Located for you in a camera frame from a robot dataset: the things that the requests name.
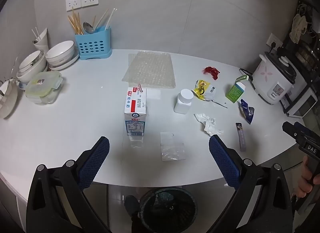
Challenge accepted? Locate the black power cable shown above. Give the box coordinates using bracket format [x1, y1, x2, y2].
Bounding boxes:
[239, 68, 256, 89]

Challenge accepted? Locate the wall socket with black plug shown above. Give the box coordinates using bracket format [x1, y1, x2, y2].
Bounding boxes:
[266, 33, 284, 53]

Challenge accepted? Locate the blue white milk carton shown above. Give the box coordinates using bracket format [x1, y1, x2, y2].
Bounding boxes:
[124, 84, 148, 137]

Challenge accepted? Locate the blue snack wrapper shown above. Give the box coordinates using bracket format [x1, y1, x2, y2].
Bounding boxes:
[239, 99, 255, 125]

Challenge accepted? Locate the person's right hand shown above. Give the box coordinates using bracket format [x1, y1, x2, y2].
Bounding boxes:
[294, 155, 320, 200]

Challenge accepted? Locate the thin black strip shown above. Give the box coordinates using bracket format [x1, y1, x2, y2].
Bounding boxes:
[211, 100, 228, 109]

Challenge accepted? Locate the clear plastic bag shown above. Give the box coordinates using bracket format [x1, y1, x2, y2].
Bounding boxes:
[160, 131, 187, 161]

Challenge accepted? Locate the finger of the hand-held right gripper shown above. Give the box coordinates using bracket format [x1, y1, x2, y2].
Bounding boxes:
[294, 122, 316, 136]
[282, 121, 300, 141]

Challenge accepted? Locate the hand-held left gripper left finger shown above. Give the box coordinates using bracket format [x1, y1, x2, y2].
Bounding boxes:
[26, 136, 110, 233]

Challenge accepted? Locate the white cup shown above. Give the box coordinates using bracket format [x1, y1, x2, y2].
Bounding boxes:
[32, 28, 49, 53]

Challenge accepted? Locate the red wrapper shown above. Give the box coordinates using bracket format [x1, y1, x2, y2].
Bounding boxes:
[202, 66, 221, 81]

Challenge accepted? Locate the glass container green lid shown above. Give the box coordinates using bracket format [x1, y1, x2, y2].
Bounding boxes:
[24, 71, 63, 105]

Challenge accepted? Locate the white dish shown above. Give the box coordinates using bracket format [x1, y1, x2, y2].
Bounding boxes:
[0, 79, 19, 119]

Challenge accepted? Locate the purple stick sachet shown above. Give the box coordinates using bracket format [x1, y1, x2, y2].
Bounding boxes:
[235, 122, 247, 152]

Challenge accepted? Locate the white plastic bottle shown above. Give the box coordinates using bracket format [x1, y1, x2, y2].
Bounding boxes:
[174, 89, 194, 114]

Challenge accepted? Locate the large white bowl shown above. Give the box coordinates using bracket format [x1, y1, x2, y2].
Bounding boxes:
[45, 40, 75, 65]

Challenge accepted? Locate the yellow snack packet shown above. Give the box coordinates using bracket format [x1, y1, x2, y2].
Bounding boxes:
[192, 80, 217, 101]

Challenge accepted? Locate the blue utensil holder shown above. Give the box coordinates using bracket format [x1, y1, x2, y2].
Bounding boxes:
[75, 26, 112, 61]

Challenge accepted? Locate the bubble wrap sheet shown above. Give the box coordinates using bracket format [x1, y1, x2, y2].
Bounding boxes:
[122, 51, 176, 90]

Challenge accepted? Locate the dark mesh wastebasket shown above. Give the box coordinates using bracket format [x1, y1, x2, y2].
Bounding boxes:
[139, 187, 198, 233]

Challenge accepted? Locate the beige mesh cloth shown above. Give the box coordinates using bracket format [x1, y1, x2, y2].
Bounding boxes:
[290, 14, 308, 44]

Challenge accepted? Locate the crumpled white tissue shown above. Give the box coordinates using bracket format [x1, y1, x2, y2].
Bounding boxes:
[194, 113, 224, 137]

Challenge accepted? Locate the bunch of wooden chopsticks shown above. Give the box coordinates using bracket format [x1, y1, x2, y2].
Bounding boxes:
[68, 7, 84, 35]

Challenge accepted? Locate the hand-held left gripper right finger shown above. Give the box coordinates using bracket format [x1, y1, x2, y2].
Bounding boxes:
[207, 134, 294, 233]

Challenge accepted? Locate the white rice cooker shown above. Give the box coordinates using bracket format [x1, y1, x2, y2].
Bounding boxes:
[251, 52, 297, 105]

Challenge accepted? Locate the black wire rack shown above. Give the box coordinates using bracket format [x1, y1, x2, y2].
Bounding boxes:
[282, 0, 320, 86]

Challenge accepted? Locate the green carton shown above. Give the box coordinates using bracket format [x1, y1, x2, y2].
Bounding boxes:
[225, 75, 249, 104]

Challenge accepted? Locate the white plastic chopstick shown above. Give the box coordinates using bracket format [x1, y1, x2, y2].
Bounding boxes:
[93, 9, 109, 31]
[104, 8, 118, 30]

